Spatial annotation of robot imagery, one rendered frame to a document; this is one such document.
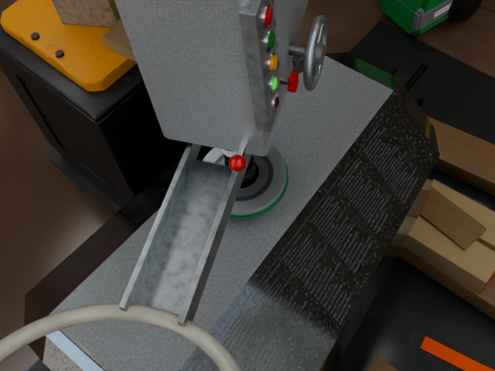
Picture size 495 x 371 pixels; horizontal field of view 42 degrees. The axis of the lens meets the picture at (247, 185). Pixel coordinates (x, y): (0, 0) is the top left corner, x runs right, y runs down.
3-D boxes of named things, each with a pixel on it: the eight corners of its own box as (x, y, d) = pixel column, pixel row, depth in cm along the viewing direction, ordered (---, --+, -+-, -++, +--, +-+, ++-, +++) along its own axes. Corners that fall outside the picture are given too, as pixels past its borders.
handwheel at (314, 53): (285, 46, 139) (281, -7, 126) (331, 53, 137) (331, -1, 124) (267, 99, 132) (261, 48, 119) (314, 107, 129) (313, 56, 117)
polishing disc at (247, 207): (303, 163, 153) (303, 160, 152) (254, 230, 145) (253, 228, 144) (230, 127, 161) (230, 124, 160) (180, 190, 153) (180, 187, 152)
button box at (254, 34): (267, 96, 118) (253, -26, 94) (281, 99, 118) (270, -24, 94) (255, 130, 115) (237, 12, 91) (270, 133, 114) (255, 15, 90)
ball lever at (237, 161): (239, 140, 123) (237, 130, 120) (255, 143, 122) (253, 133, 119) (227, 173, 119) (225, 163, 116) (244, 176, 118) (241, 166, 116)
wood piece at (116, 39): (107, 48, 189) (102, 36, 185) (128, 26, 193) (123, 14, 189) (159, 73, 182) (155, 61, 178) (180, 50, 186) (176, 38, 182)
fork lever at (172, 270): (222, 43, 150) (220, 28, 146) (303, 55, 146) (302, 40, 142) (107, 312, 116) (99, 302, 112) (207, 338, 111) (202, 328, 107)
